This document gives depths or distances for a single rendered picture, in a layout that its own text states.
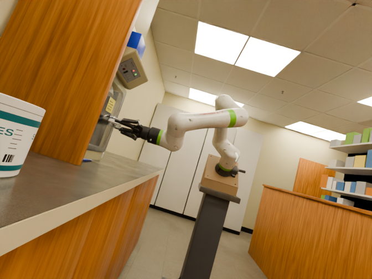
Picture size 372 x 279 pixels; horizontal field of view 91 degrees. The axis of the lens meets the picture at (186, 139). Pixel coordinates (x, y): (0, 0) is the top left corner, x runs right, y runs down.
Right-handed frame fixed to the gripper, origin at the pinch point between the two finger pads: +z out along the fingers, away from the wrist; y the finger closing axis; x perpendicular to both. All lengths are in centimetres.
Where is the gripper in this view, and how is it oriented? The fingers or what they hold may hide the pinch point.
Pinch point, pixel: (114, 123)
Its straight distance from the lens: 110.2
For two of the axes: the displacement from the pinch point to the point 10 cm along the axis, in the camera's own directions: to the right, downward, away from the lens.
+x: -1.6, 5.1, -8.4
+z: -9.6, -3.0, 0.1
